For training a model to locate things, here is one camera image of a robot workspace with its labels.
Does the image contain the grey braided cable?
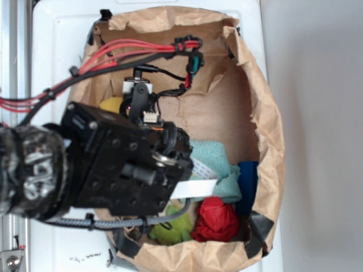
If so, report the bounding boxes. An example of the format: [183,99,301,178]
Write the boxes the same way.
[47,198,191,231]

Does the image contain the red crumpled cloth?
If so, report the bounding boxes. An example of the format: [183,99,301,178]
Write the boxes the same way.
[191,197,240,243]

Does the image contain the green frog plush toy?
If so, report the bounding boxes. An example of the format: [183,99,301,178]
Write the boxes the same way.
[149,213,193,246]

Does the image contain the light blue towel cloth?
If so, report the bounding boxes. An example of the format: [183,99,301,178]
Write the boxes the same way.
[189,140,242,203]

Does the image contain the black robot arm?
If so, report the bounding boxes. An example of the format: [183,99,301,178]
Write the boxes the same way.
[1,103,193,222]

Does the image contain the dark blue block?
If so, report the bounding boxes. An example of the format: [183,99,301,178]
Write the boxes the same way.
[236,161,259,216]

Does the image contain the black sleeved cable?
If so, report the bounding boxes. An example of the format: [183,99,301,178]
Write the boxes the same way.
[16,52,176,128]

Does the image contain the yellow sponge green scrub side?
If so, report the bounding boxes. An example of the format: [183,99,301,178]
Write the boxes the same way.
[99,97,123,114]

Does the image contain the white flat ribbon cable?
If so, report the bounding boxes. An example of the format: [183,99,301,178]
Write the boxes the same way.
[170,158,218,199]

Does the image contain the brown paper bag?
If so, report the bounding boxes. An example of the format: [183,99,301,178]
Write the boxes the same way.
[83,6,286,271]

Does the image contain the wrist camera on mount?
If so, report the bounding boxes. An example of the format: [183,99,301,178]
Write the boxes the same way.
[120,77,163,127]

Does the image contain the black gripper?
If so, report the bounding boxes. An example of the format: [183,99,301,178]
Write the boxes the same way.
[61,102,193,216]

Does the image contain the aluminium frame rail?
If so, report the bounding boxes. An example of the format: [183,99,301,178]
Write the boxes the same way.
[1,1,32,271]

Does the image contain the red wire bundle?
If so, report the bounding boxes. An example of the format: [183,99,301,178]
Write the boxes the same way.
[0,35,204,113]

